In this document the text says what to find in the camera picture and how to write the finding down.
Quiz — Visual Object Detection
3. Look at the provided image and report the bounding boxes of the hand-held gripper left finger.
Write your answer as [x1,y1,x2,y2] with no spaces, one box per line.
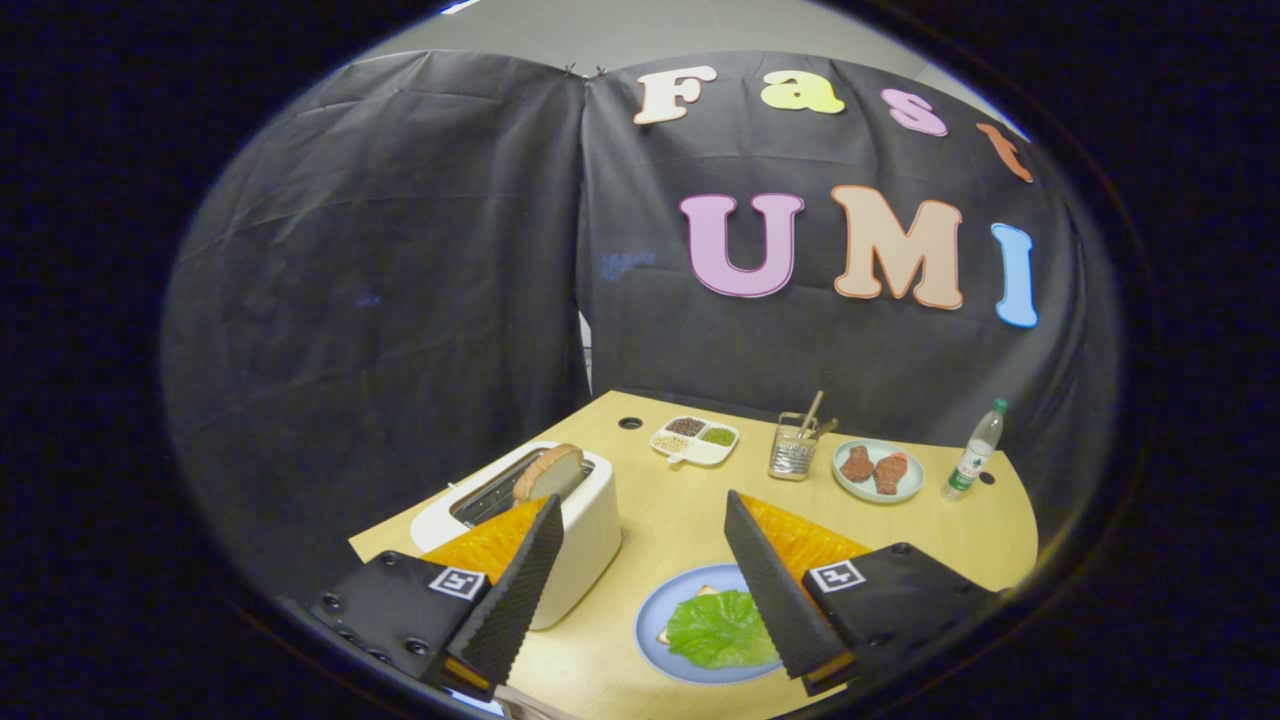
[310,493,566,701]

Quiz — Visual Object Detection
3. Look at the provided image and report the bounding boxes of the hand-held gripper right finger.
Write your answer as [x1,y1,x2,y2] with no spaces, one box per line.
[724,489,1001,698]

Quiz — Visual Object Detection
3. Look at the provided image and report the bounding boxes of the green lettuce leaf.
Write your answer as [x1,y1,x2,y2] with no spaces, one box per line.
[665,589,781,671]

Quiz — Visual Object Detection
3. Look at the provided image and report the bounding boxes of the toasted bread slice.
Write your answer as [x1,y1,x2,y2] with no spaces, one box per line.
[512,443,586,504]

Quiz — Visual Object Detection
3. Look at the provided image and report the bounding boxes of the white bread slice under ham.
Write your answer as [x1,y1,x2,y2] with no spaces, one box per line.
[657,585,719,646]

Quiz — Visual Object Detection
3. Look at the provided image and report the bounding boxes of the white toaster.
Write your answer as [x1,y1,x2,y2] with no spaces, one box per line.
[410,440,623,631]

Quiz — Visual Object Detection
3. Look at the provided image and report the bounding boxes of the blue round plate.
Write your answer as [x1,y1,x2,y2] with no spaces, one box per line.
[634,563,791,686]

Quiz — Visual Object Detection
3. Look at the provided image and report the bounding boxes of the pale green round plate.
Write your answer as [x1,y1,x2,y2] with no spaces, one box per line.
[832,439,926,504]

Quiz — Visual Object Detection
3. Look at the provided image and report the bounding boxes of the metal mesh utensil holder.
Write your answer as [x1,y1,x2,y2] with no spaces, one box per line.
[768,411,819,482]

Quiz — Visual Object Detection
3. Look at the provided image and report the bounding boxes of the white divided seasoning dish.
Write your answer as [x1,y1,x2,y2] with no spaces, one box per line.
[650,415,741,468]

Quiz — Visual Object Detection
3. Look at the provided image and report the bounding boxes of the clear plastic water bottle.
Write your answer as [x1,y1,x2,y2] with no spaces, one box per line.
[942,398,1009,502]

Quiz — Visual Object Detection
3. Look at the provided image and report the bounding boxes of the black backdrop cloth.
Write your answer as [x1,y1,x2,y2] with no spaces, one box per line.
[160,50,1121,601]

